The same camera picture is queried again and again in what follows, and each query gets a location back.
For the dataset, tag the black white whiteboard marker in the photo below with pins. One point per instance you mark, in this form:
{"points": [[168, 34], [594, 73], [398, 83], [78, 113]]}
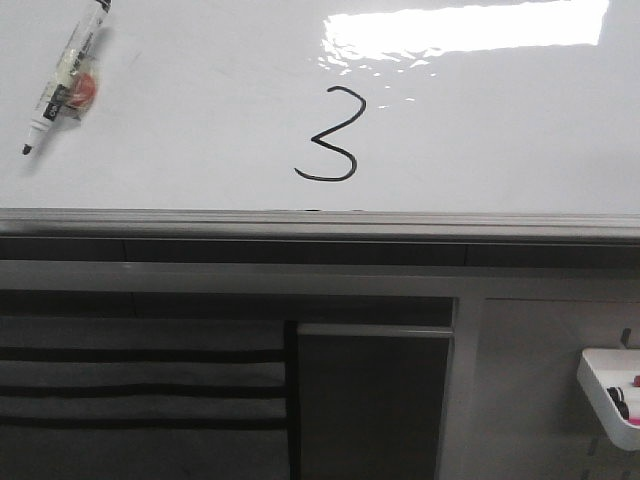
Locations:
{"points": [[57, 92]]}

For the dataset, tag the dark grey panel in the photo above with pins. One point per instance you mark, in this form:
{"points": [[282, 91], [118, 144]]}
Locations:
{"points": [[371, 400]]}

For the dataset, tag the white plastic marker tray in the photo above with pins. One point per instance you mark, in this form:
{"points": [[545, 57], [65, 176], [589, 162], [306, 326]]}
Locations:
{"points": [[602, 368]]}

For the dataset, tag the white whiteboard with aluminium frame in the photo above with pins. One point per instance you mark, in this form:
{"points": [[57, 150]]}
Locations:
{"points": [[397, 119]]}

